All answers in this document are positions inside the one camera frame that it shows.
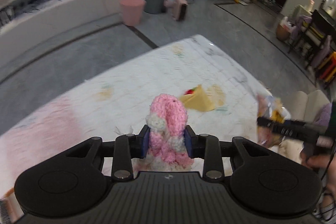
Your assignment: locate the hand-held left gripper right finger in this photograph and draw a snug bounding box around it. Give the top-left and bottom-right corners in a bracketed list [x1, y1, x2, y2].
[184, 126, 268, 179]

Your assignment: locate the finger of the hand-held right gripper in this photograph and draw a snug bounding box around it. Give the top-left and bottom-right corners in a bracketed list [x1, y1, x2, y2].
[257, 116, 317, 142]

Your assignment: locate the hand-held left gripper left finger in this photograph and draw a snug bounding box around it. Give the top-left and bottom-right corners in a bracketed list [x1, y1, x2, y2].
[66, 124, 151, 179]

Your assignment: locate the yellow and pink printed packet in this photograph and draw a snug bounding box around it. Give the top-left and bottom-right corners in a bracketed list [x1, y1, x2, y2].
[256, 94, 292, 147]

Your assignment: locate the pink knitted toy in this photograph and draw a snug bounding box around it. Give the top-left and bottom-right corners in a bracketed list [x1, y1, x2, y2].
[146, 93, 196, 170]

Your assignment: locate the person's right forearm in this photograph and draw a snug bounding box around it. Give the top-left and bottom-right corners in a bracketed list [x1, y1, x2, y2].
[324, 168, 336, 194]

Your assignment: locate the person's right hand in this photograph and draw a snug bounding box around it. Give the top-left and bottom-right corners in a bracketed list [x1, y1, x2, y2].
[307, 154, 336, 169]

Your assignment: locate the cream sofa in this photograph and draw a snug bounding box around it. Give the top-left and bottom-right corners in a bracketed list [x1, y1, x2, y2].
[278, 90, 331, 161]

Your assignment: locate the yellow and red stool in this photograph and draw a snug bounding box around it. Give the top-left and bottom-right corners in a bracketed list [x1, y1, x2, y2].
[319, 51, 336, 83]

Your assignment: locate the brown basket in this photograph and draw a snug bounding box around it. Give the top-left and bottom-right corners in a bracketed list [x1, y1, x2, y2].
[276, 23, 293, 42]

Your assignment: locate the purple cloth on chair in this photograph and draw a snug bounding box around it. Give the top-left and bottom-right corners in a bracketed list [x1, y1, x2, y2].
[290, 15, 313, 41]

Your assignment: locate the black dining chair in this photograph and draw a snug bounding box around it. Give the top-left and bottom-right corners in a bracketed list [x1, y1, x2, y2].
[289, 10, 332, 69]

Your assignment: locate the pink waste bin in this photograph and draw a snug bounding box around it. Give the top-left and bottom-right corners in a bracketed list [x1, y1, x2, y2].
[120, 0, 147, 27]

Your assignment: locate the small pink suitcase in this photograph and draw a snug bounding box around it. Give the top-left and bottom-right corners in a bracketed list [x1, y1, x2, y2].
[165, 0, 188, 21]

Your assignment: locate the long grey television cabinet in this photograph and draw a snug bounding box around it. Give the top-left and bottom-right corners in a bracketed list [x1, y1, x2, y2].
[0, 0, 147, 35]

